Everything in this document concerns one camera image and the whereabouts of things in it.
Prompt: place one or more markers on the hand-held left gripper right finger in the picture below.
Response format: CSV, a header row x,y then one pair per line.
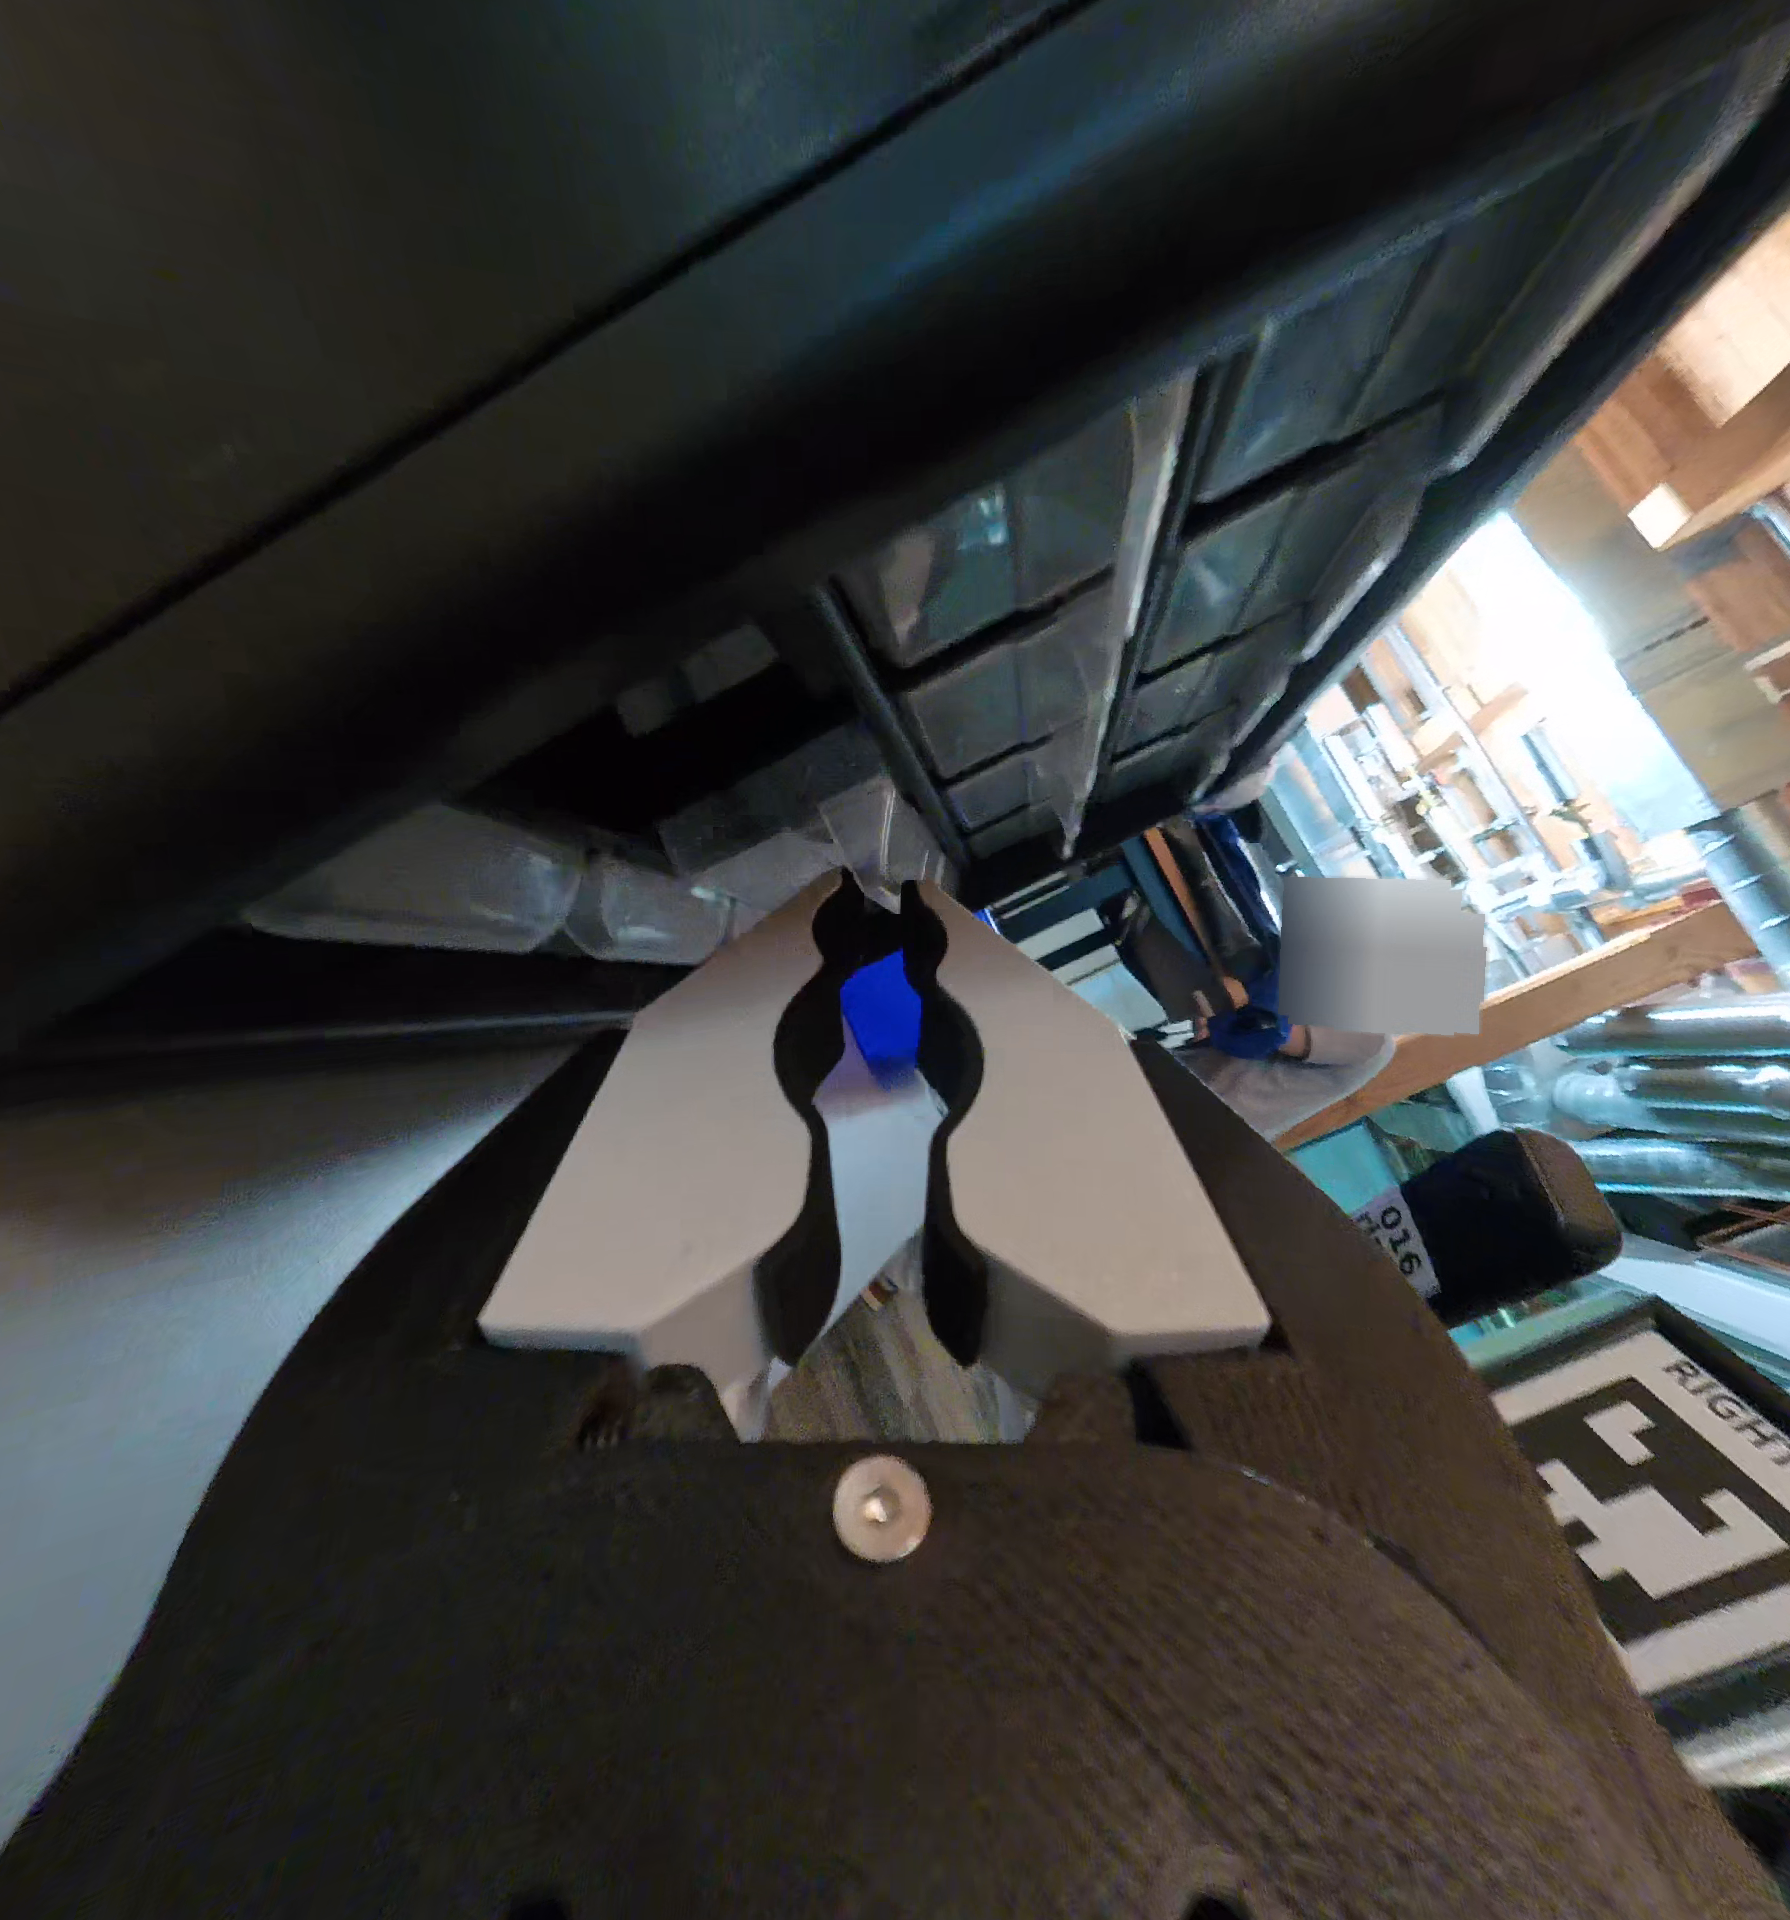
x,y
1090,1184

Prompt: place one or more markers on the black-white marker sign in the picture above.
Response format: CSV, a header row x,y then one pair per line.
x,y
1675,1501

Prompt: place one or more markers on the set of clear cabinet drawers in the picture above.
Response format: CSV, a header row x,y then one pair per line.
x,y
1015,601

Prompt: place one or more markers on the black drawer cabinet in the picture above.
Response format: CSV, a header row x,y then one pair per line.
x,y
384,375

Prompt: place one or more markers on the metal shelving rack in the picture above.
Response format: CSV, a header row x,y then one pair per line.
x,y
1435,781

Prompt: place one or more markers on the silver ventilation ducts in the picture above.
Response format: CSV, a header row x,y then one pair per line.
x,y
1704,1050

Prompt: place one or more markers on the blue plastic bin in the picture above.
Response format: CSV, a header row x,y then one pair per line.
x,y
881,1021

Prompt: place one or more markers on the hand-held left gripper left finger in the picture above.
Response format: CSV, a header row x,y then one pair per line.
x,y
655,1184

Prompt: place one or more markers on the grey desk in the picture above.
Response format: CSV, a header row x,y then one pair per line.
x,y
85,1424

